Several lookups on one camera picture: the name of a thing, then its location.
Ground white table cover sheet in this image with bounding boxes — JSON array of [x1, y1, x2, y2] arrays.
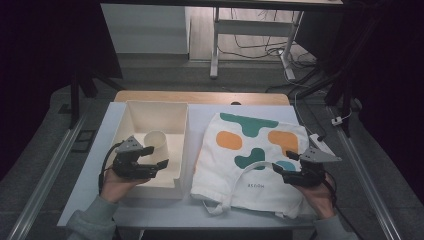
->
[[57, 101, 321, 231]]

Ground aluminium rail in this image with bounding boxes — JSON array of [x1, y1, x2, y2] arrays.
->
[[6, 111, 88, 240], [328, 106, 404, 240]]

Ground black stand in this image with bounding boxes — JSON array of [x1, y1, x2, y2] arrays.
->
[[296, 13, 384, 138], [68, 66, 126, 130]]

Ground white cabinet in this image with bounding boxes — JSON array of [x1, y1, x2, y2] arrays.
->
[[100, 3, 191, 55]]

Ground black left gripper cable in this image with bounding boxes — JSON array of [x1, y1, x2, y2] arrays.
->
[[98, 141, 125, 196]]

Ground wooden table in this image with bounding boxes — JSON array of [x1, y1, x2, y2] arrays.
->
[[113, 90, 291, 107]]

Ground person's right hand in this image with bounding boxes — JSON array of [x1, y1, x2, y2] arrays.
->
[[294, 173, 336, 220]]

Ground black floor cables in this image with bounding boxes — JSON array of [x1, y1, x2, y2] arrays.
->
[[216, 8, 321, 94]]

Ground white storage box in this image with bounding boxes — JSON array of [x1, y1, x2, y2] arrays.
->
[[99, 99, 190, 201]]

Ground black floor plate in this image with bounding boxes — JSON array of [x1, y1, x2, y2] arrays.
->
[[71, 129, 97, 154]]

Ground person's left hand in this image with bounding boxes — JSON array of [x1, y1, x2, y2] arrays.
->
[[99, 168, 151, 204]]

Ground white power strip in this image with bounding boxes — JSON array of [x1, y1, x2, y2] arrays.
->
[[308, 133, 336, 157]]

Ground white-framed desk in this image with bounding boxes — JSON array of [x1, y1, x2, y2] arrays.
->
[[99, 0, 344, 81]]

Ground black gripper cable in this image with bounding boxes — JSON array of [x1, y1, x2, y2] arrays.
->
[[321, 171, 364, 240], [98, 141, 125, 196]]

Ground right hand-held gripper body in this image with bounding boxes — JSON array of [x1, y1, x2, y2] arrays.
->
[[282, 147, 343, 188]]

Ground white paper cup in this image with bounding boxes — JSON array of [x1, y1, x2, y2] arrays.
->
[[143, 130, 170, 166]]

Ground white tote bag coloured blobs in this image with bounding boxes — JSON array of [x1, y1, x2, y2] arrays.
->
[[189, 112, 318, 220]]

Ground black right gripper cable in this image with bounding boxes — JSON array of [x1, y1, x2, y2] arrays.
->
[[321, 171, 364, 240]]

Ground thin white cable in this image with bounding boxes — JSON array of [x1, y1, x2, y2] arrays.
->
[[293, 89, 316, 136]]

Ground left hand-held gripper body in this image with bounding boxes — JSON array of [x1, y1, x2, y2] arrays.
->
[[112, 135, 158, 180]]

